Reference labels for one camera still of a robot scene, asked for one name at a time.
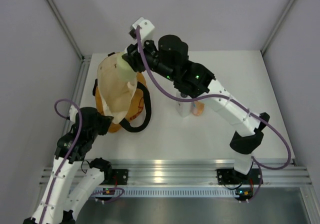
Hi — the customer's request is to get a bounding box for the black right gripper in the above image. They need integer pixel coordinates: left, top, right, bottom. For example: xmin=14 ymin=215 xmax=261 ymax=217
xmin=122 ymin=37 xmax=176 ymax=84

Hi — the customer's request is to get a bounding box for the orange canvas tote bag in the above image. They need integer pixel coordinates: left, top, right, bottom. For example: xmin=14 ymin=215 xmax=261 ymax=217
xmin=92 ymin=52 xmax=152 ymax=133

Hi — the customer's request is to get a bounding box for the green pump bottle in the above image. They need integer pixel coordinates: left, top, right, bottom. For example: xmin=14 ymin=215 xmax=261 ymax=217
xmin=116 ymin=52 xmax=137 ymax=82

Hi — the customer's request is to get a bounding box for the white bottle grey cap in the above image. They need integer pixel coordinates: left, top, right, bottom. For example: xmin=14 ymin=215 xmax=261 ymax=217
xmin=176 ymin=91 xmax=192 ymax=118

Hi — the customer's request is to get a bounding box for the orange bottle pink cap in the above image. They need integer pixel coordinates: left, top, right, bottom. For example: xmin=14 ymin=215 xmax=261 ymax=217
xmin=191 ymin=101 xmax=205 ymax=116

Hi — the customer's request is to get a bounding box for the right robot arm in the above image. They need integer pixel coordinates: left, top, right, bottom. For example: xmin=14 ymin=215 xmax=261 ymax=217
xmin=122 ymin=34 xmax=270 ymax=183

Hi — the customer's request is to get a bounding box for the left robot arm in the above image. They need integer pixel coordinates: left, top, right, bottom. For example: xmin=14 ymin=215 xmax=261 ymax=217
xmin=23 ymin=107 xmax=114 ymax=224

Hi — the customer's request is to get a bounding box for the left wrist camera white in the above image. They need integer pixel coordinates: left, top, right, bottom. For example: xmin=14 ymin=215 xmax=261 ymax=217
xmin=67 ymin=105 xmax=78 ymax=123

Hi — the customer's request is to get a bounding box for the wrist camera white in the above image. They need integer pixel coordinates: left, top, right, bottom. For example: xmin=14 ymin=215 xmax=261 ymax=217
xmin=67 ymin=105 xmax=78 ymax=123
xmin=129 ymin=17 xmax=155 ymax=45

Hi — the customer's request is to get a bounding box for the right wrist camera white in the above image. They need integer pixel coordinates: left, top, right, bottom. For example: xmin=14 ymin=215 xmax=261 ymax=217
xmin=129 ymin=17 xmax=155 ymax=45

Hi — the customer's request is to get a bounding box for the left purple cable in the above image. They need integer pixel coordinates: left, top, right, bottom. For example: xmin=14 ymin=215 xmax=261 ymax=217
xmin=37 ymin=98 xmax=85 ymax=224

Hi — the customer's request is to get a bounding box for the purple cable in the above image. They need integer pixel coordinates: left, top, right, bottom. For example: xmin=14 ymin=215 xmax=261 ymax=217
xmin=37 ymin=98 xmax=85 ymax=224
xmin=136 ymin=25 xmax=293 ymax=202

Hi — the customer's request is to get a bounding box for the aluminium front rail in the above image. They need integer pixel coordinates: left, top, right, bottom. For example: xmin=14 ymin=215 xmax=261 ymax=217
xmin=111 ymin=159 xmax=312 ymax=188

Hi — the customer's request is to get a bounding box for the aluminium frame left rail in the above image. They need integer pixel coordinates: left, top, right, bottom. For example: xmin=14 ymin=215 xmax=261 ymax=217
xmin=44 ymin=0 xmax=85 ymax=104

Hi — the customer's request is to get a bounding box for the perforated cable tray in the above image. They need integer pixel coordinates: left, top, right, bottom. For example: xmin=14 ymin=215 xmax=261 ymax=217
xmin=67 ymin=186 xmax=241 ymax=198

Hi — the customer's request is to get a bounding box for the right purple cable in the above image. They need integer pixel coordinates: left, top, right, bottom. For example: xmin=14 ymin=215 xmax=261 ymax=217
xmin=136 ymin=25 xmax=293 ymax=202

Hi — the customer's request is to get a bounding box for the right frame rail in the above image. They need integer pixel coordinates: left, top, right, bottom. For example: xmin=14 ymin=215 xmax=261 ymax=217
xmin=260 ymin=0 xmax=298 ymax=57

